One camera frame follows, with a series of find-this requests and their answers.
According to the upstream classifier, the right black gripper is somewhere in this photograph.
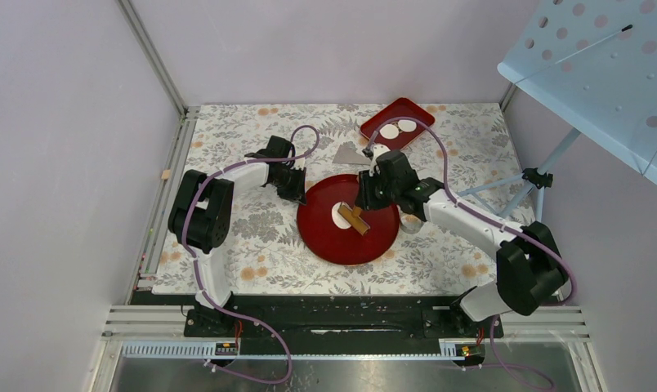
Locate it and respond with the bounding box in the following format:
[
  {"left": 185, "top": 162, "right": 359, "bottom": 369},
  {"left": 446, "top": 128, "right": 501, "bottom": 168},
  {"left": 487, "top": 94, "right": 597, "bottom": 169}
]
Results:
[{"left": 355, "top": 168, "right": 400, "bottom": 212}]

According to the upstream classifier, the wooden double-ended roller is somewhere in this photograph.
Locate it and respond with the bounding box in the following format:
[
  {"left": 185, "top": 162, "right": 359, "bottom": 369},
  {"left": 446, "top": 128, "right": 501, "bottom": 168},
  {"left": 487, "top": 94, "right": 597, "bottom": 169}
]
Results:
[{"left": 337, "top": 202, "right": 370, "bottom": 235}]

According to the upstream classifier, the white dough ball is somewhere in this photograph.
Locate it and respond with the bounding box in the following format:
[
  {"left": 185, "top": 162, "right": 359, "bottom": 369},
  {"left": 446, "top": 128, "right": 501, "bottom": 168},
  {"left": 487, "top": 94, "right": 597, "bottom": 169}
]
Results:
[{"left": 331, "top": 202, "right": 351, "bottom": 229}]

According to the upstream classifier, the round red tray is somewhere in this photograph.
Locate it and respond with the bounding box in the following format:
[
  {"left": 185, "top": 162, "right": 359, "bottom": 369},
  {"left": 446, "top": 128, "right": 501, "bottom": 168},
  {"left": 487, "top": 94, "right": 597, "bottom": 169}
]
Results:
[{"left": 296, "top": 174, "right": 400, "bottom": 265}]

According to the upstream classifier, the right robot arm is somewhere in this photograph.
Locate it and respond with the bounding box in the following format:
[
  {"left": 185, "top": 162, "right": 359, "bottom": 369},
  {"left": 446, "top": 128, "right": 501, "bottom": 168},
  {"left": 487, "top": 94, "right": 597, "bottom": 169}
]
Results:
[{"left": 355, "top": 145, "right": 572, "bottom": 336}]

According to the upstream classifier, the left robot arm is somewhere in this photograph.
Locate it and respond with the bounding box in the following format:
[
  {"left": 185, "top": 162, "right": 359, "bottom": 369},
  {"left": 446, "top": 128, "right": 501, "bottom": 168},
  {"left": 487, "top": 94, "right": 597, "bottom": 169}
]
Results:
[{"left": 168, "top": 136, "right": 319, "bottom": 336}]

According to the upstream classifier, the left round dumpling wrapper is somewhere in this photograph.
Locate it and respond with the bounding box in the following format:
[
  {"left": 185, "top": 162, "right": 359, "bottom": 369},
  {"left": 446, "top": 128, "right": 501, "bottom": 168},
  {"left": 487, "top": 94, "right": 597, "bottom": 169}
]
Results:
[{"left": 379, "top": 123, "right": 400, "bottom": 140}]

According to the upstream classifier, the round dumpling wrapper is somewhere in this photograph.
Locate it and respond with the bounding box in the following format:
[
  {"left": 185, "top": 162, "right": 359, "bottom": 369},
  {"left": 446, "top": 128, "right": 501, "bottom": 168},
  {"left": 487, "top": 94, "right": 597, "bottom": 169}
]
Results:
[
  {"left": 379, "top": 123, "right": 400, "bottom": 140},
  {"left": 397, "top": 119, "right": 418, "bottom": 133}
]

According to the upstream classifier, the right round dumpling wrapper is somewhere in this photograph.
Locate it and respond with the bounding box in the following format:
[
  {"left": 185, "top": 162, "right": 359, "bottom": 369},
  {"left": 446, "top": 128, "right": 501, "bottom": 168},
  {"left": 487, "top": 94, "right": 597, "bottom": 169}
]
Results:
[{"left": 397, "top": 119, "right": 418, "bottom": 133}]

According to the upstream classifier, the floral patterned table mat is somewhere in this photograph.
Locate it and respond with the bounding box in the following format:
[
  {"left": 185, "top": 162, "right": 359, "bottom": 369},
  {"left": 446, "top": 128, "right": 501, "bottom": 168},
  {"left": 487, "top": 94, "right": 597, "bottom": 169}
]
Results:
[{"left": 152, "top": 103, "right": 560, "bottom": 296}]

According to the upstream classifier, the red rectangular tray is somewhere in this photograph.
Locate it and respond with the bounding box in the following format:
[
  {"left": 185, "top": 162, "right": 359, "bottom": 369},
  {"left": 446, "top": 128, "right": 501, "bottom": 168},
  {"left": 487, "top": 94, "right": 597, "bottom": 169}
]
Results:
[{"left": 360, "top": 97, "right": 435, "bottom": 150}]

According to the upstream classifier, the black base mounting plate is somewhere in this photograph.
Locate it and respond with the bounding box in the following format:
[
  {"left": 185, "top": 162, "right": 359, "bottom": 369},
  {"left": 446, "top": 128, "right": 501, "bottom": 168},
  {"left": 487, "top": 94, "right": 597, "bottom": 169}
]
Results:
[{"left": 131, "top": 289, "right": 562, "bottom": 359}]

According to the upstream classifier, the light blue tripod stand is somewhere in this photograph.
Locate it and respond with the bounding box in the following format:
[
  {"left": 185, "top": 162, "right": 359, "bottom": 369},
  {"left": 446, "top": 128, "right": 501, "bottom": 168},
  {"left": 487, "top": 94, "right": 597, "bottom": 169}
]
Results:
[{"left": 458, "top": 127, "right": 583, "bottom": 217}]

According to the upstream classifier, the light blue perforated panel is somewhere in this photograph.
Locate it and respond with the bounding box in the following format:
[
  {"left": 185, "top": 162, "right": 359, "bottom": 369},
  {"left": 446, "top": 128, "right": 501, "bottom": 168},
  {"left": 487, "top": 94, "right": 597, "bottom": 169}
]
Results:
[{"left": 498, "top": 1, "right": 657, "bottom": 185}]

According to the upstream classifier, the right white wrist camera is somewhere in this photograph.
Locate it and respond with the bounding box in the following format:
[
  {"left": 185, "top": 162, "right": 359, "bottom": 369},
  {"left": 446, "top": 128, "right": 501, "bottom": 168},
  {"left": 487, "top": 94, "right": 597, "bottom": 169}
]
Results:
[{"left": 365, "top": 144, "right": 391, "bottom": 175}]

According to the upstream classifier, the scraper with orange handle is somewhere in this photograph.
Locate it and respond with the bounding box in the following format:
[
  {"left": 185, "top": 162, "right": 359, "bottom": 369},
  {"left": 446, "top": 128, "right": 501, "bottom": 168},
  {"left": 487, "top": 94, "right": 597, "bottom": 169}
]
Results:
[{"left": 333, "top": 142, "right": 370, "bottom": 165}]

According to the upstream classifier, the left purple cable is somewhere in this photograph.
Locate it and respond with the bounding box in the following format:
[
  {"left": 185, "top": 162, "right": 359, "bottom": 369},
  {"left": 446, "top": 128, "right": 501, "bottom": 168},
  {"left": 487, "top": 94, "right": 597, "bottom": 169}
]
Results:
[{"left": 179, "top": 125, "right": 322, "bottom": 386}]

